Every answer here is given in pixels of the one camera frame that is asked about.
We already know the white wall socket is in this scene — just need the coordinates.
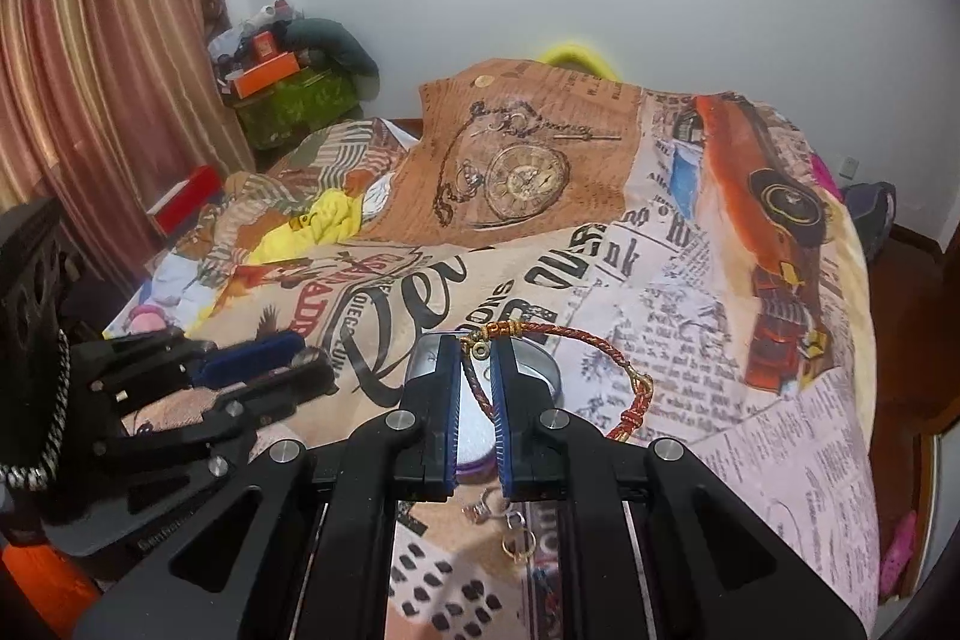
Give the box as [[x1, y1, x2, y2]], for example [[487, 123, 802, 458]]
[[838, 158, 859, 181]]

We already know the newspaper print bed blanket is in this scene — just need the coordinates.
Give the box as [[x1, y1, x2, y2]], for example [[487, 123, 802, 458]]
[[104, 55, 884, 640]]

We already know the striped red gold curtain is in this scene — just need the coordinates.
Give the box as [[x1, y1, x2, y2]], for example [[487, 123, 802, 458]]
[[2, 0, 254, 289]]

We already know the pink plush toy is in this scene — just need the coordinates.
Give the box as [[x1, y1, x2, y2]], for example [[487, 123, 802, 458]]
[[125, 304, 178, 335]]

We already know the yellow cloth on bed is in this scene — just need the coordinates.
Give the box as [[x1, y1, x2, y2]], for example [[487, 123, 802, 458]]
[[245, 188, 363, 265]]

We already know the dark green stuffed bag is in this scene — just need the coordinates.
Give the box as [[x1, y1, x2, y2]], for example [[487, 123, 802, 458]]
[[283, 18, 379, 76]]

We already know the red braided bracelet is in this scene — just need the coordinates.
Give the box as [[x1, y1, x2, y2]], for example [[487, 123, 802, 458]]
[[457, 320, 656, 445]]

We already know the green covered side table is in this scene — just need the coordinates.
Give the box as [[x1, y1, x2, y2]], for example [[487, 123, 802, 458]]
[[233, 68, 359, 151]]

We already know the red and white box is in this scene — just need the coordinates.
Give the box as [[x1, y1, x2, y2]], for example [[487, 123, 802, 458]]
[[146, 166, 223, 237]]

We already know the orange box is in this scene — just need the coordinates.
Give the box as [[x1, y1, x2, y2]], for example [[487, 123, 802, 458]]
[[233, 52, 301, 99]]

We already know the pink slipper on floor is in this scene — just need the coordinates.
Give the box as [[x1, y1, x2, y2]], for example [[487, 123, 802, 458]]
[[878, 510, 916, 599]]

